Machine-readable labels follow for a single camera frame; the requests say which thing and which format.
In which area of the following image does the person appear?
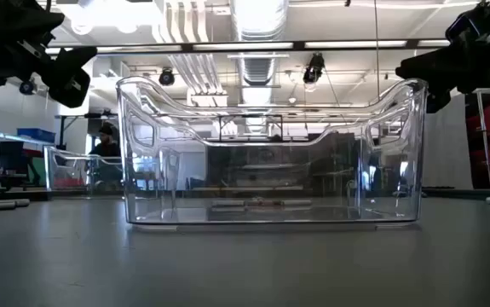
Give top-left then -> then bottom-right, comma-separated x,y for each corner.
89,122 -> 122,191

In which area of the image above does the black overhead frame beam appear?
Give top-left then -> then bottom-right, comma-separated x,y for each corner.
43,39 -> 453,55

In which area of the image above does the black background workstation frame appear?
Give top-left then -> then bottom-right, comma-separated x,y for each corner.
55,110 -> 412,144

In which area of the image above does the black table edge rail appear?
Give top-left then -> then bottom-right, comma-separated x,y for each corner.
0,187 -> 490,202

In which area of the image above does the silver ribbed ceiling duct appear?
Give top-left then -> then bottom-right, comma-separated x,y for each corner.
228,0 -> 291,107

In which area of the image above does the green background object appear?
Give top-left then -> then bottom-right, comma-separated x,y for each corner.
26,155 -> 50,185

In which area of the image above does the red tray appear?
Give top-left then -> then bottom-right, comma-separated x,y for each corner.
52,177 -> 80,188

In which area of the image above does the white ceiling pipe bundle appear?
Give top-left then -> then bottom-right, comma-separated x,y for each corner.
153,0 -> 228,107

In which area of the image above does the thin hanging cable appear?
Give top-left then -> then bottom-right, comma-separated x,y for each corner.
373,0 -> 380,86

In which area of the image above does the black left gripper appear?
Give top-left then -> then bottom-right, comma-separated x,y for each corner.
0,0 -> 99,108

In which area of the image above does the metal rack post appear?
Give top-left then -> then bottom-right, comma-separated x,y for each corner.
476,88 -> 490,190

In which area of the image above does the white background table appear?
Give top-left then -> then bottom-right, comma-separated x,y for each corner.
0,131 -> 56,148

